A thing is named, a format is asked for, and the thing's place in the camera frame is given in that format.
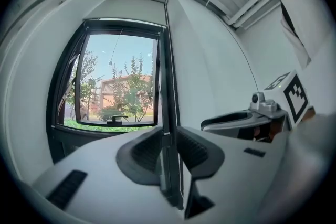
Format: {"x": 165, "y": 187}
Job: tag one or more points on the black open window sash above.
{"x": 156, "y": 73}

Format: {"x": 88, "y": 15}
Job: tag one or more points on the gray gripper camera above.
{"x": 256, "y": 99}

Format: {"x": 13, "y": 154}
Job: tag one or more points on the person's white shirt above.
{"x": 315, "y": 21}

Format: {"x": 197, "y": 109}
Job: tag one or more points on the black window frame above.
{"x": 170, "y": 86}

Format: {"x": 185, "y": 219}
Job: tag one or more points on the person's right hand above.
{"x": 273, "y": 131}

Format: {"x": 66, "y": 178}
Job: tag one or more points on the person's right forearm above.
{"x": 309, "y": 114}

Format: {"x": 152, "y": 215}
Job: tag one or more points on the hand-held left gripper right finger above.
{"x": 236, "y": 178}

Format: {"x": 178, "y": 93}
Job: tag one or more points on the white ceiling pipes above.
{"x": 252, "y": 8}

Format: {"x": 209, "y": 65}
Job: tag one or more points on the brick building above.
{"x": 107, "y": 89}

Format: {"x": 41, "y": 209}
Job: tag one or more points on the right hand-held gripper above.
{"x": 294, "y": 94}

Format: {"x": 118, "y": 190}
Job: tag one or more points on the white roller blind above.
{"x": 136, "y": 8}

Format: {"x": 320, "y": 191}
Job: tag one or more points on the green bushes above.
{"x": 105, "y": 112}

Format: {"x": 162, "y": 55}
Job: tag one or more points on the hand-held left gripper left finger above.
{"x": 105, "y": 186}

